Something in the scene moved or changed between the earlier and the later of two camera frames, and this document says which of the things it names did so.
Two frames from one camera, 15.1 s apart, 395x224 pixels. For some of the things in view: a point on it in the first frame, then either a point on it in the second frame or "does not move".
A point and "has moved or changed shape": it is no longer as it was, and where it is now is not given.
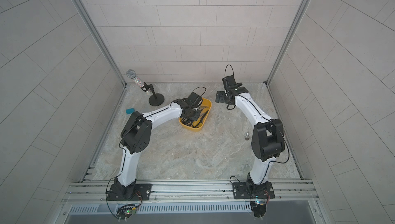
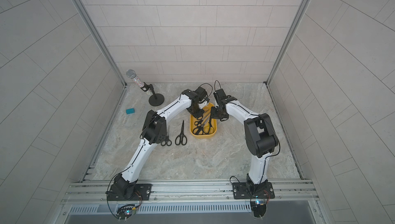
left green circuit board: (125, 211) does not move
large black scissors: (198, 123) → (181, 138)
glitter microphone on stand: (155, 99) does not move
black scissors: (188, 122) → (209, 129)
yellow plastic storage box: (206, 106) has moved or changed shape
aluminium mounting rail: (195, 191) does not move
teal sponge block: (129, 111) does not move
